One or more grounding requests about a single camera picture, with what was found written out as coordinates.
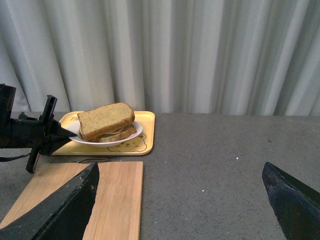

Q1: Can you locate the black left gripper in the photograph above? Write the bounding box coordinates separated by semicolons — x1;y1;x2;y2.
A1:
17;95;77;174

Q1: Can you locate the grey curtain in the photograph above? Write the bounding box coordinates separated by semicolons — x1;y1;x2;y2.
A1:
0;0;320;116

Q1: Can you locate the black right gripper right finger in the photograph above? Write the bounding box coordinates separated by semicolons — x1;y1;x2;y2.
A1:
262;162;320;240

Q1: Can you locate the white round plate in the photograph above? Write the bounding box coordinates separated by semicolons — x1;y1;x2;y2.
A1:
66;120;143;148

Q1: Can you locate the yellow bear tray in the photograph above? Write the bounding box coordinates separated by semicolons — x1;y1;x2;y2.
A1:
53;111;155;156

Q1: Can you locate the metal board handle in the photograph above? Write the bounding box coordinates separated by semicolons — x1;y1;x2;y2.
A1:
73;157;110;164

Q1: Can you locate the bread slice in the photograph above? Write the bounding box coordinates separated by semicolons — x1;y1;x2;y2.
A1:
77;102;135;142
89;124;137;143

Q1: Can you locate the sandwich filling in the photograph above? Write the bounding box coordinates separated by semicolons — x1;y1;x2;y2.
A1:
99;124;133;138

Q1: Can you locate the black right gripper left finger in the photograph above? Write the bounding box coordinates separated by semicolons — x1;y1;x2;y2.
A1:
0;162;100;240

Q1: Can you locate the wooden cutting board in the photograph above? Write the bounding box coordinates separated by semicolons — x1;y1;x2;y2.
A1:
0;161;143;240

